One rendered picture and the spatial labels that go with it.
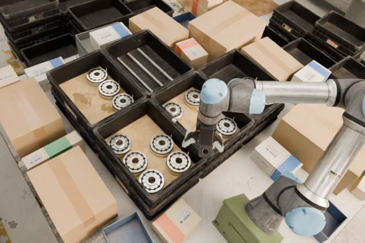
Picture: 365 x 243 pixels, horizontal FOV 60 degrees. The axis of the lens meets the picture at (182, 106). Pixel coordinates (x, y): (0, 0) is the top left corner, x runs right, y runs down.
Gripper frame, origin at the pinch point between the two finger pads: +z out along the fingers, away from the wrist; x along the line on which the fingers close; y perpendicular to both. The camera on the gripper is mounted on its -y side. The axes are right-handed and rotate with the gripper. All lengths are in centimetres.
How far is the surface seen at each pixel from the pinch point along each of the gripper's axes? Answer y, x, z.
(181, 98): 39.3, 11.5, 19.9
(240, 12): 113, -18, 18
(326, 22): 179, -103, 66
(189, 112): 31.6, 6.3, 19.8
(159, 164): 1.0, 16.2, 17.7
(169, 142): 10.4, 13.4, 15.1
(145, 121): 22.0, 26.4, 18.2
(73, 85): 36, 65, 17
